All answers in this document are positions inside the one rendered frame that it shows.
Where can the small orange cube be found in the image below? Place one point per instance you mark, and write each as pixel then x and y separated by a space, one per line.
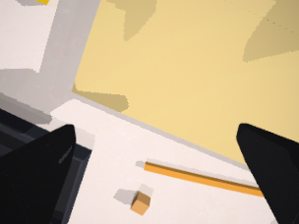
pixel 140 203

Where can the tan rectangular panel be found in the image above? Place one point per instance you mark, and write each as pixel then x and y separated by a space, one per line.
pixel 196 69

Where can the yellow flat bar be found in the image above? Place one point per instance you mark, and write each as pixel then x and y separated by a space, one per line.
pixel 43 1

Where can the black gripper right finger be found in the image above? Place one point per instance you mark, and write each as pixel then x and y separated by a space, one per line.
pixel 274 163

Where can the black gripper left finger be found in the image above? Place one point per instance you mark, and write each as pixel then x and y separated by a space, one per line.
pixel 33 175

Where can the orange long thin bar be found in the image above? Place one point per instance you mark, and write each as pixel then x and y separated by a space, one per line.
pixel 206 180

